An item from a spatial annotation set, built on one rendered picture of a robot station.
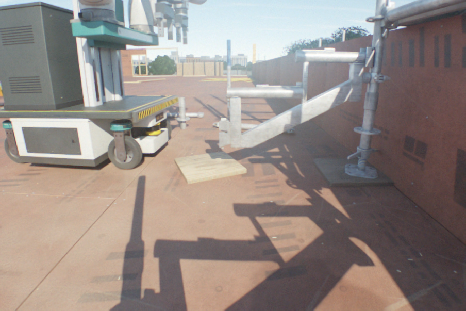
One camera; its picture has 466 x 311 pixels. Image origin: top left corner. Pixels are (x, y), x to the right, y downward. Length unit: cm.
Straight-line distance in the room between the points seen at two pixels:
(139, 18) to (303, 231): 146
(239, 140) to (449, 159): 80
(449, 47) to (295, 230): 81
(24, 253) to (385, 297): 99
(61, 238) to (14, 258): 13
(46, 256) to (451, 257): 118
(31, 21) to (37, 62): 20
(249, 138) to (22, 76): 120
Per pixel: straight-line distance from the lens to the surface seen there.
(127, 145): 133
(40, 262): 90
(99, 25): 125
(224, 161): 134
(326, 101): 117
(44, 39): 150
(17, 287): 86
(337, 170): 133
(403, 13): 111
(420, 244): 97
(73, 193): 124
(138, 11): 172
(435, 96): 112
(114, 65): 169
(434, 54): 115
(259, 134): 114
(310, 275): 73
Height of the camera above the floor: 51
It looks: 16 degrees down
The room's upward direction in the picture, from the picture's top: straight up
